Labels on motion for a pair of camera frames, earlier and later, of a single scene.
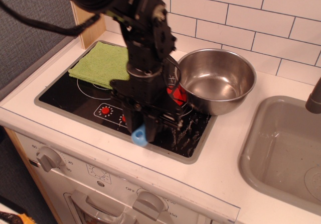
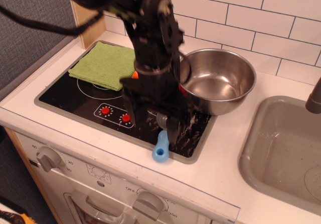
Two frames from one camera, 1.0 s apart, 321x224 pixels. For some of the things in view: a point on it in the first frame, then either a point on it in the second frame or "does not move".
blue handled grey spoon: x=140 y=137 to x=161 y=151
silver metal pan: x=216 y=81 does not move
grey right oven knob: x=149 y=204 does not move
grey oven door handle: x=100 y=208 does not move
